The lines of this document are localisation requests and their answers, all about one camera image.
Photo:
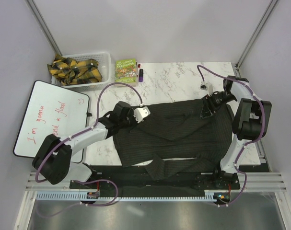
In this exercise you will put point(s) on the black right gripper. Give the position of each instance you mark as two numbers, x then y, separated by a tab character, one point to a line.
205	111

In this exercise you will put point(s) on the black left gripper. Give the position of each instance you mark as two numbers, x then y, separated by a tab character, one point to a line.
131	113

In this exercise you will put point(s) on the dark striped long sleeve shirt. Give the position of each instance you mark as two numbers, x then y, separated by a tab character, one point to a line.
173	139

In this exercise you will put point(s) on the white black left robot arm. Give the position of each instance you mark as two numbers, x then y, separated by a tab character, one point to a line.
53	158

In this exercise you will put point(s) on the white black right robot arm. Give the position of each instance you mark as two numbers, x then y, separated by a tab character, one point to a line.
249	125

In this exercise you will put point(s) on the green paperback book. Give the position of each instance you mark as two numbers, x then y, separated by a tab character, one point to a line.
126	71

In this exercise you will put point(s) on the purple black marker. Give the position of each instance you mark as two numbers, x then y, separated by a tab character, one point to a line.
141	74

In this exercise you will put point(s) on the white plastic basket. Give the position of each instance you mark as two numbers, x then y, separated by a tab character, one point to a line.
104	67

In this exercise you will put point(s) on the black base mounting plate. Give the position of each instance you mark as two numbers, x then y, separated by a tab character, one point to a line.
135	181

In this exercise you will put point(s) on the yellow black plaid shirt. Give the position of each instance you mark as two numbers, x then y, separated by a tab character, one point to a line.
69	71

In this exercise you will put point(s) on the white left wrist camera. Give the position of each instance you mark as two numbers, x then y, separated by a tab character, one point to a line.
141	113

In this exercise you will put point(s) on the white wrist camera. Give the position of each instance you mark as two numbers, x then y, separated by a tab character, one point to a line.
141	113
207	87

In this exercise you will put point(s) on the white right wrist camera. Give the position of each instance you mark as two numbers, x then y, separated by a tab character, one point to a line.
207	87

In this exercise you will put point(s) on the right aluminium frame post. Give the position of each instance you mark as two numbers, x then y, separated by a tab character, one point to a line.
256	33

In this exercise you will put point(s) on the aluminium frame post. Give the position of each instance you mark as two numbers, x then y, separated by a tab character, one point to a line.
256	33
43	25

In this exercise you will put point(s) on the white whiteboard black frame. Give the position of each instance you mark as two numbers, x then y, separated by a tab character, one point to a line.
50	110

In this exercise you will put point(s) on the white slotted cable duct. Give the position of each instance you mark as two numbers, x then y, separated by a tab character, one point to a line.
90	196

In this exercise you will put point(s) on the left aluminium frame post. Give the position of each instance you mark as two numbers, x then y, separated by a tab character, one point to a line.
43	25

